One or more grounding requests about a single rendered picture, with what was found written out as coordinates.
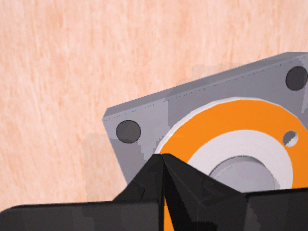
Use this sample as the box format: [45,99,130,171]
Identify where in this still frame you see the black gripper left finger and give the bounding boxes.
[0,154,165,231]

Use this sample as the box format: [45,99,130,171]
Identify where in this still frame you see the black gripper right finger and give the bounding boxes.
[162,153,308,231]

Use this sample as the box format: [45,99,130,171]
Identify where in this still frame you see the orange and white round plate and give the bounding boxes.
[154,97,308,190]

